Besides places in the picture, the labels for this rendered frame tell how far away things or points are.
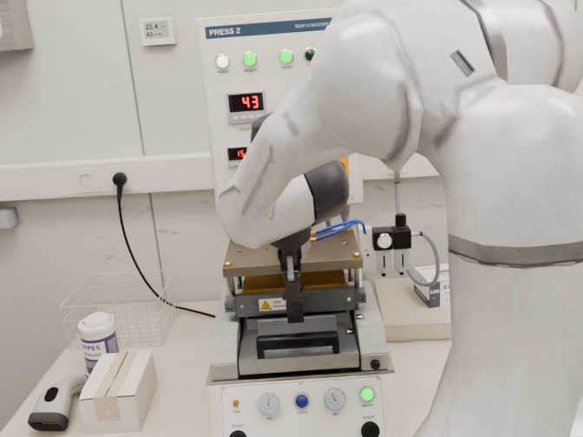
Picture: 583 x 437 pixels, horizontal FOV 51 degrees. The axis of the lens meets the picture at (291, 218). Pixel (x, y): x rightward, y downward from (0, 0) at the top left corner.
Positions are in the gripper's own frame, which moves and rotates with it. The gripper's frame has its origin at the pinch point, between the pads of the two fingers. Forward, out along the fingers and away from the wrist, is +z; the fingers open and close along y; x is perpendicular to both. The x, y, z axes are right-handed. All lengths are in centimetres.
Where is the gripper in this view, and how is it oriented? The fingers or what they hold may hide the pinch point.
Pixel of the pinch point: (294, 306)
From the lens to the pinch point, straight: 111.1
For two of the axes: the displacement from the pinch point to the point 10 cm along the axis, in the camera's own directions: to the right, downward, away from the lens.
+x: 10.0, -0.7, -0.2
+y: 0.3, 6.1, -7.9
